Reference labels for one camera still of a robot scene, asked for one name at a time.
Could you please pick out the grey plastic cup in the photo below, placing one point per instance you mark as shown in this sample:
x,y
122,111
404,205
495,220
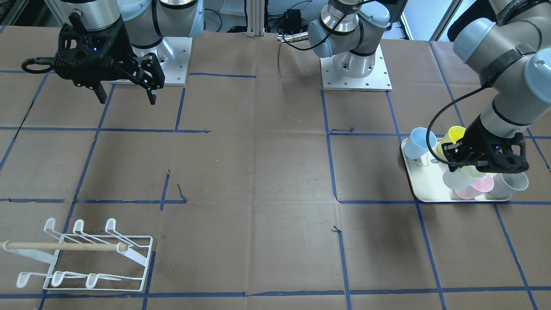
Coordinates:
x,y
505,185

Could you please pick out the light blue plastic cup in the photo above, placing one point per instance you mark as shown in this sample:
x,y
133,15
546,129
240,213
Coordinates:
x,y
419,142

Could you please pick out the pink plastic cup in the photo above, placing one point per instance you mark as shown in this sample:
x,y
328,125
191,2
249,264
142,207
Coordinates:
x,y
478,188

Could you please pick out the yellow plastic cup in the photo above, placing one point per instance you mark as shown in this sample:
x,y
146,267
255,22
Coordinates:
x,y
453,134

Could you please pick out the white plastic cup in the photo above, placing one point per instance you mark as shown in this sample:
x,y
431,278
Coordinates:
x,y
462,177

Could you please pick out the white wire cup rack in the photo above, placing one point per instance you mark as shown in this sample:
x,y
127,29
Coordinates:
x,y
80,261

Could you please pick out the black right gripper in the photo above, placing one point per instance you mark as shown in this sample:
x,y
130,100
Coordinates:
x,y
121,48

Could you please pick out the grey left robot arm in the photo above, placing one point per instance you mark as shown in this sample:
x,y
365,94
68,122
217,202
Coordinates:
x,y
511,55

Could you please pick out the aluminium frame post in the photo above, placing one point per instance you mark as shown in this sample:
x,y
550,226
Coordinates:
x,y
255,13

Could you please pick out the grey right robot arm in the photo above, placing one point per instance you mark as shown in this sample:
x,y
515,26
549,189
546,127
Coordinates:
x,y
147,22

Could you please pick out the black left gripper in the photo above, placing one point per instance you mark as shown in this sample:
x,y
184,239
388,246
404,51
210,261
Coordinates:
x,y
481,135

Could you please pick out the cream bunny tray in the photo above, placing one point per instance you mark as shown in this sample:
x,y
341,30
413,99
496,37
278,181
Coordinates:
x,y
425,176

